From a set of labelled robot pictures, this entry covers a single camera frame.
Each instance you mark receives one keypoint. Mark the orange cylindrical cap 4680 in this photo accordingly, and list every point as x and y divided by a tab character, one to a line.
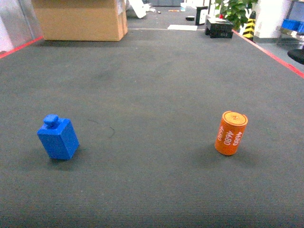
230	132

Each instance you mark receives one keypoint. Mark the blue bottle-shaped plastic part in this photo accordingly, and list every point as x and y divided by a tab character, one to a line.
58	137

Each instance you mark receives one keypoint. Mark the white flat sheet on floor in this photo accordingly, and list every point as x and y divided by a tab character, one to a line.
182	27

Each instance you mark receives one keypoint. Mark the black equipment box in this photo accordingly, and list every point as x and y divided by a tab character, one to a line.
219	28

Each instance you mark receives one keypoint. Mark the large cardboard box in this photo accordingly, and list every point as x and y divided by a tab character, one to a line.
81	20

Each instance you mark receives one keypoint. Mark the yellow black striped bollard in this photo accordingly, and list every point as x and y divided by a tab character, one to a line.
250	27

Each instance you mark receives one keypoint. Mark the green potted plant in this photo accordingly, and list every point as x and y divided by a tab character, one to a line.
235	11

